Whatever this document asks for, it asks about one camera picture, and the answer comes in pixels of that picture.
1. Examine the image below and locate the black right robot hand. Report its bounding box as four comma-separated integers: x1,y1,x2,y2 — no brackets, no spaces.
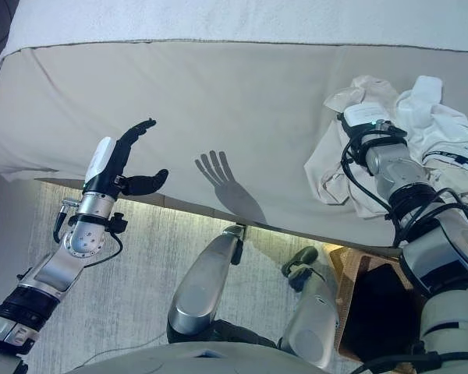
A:
336,101,410,147

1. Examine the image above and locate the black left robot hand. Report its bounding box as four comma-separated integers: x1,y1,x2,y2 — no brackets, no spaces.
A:
81,117,169,196

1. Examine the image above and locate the cream cloth garment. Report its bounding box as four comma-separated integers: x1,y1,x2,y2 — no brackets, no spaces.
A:
303,76,414,219

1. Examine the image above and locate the black knit garment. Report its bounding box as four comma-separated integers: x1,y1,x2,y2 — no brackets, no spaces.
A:
341,263,426,362

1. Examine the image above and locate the woven wicker basket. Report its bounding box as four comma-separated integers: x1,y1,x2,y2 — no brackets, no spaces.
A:
329,245,430,363

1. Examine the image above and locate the pale textured bed blanket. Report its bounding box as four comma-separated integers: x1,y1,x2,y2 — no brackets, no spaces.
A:
0,0,468,67

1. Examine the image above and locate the grey striped rug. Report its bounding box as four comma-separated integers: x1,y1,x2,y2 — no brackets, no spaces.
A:
0,181,344,374

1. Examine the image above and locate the silver left robot leg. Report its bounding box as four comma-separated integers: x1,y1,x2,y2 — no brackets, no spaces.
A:
166,224,246,346

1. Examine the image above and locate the silver robot leg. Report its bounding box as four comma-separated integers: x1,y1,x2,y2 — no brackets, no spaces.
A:
278,245,342,369
166,224,246,346

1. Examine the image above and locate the silver right robot leg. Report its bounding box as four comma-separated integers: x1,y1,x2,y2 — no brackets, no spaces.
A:
278,245,342,369

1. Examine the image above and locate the grey robot torso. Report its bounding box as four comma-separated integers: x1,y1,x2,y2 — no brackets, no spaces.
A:
56,340,324,374

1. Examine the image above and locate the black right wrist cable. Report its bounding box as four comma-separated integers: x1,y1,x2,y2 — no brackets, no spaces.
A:
341,128,468,250

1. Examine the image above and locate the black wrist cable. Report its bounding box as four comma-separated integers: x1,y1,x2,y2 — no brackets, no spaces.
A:
53,198,124,270
341,128,468,250

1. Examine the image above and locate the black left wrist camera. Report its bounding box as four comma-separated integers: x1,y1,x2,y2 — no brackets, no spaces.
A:
109,212,129,235

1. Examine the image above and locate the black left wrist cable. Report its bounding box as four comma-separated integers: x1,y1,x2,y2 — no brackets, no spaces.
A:
53,198,124,270

